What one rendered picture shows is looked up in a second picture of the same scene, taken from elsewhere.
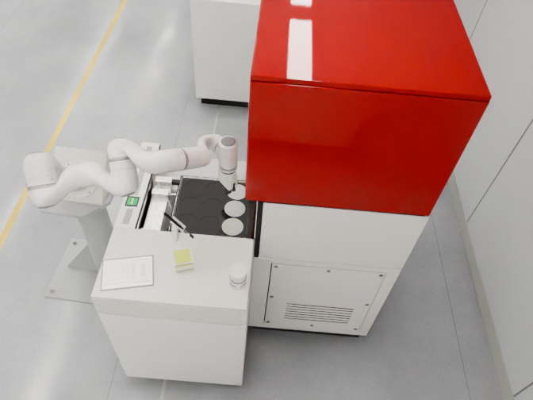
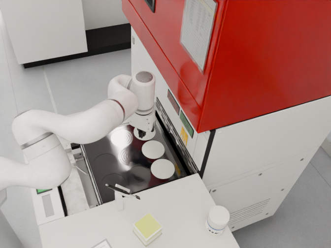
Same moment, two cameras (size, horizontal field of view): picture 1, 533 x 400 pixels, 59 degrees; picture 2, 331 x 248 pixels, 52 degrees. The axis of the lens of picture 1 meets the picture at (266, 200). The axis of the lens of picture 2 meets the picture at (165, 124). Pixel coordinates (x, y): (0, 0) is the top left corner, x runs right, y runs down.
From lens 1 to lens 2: 0.97 m
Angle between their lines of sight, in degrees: 18
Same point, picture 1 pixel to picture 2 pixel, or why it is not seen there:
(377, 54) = not seen: outside the picture
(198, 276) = (171, 239)
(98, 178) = (15, 175)
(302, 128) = (279, 20)
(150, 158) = (86, 123)
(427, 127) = not seen: outside the picture
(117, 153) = (34, 133)
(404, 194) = not seen: outside the picture
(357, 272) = (283, 165)
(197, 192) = (105, 147)
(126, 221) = (49, 212)
